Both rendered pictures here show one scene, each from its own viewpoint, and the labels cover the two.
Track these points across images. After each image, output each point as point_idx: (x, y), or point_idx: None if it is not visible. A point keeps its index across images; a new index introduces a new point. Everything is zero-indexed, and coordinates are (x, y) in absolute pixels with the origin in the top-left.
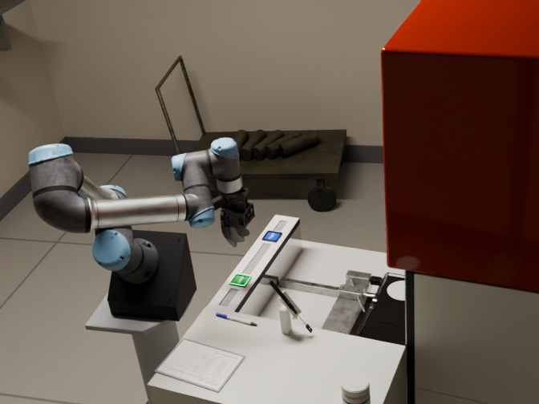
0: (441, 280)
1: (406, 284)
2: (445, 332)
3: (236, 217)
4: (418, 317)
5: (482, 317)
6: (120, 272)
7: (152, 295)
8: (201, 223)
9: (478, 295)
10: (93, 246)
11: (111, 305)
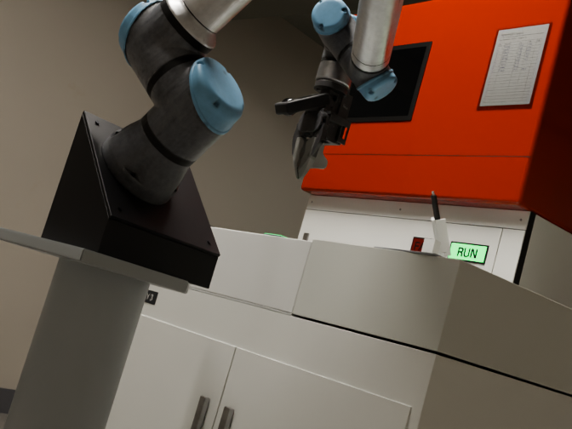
0: (551, 225)
1: (527, 227)
2: (538, 293)
3: (340, 124)
4: (524, 272)
5: (564, 273)
6: (200, 146)
7: (181, 228)
8: (391, 84)
9: (568, 247)
10: (203, 71)
11: (111, 229)
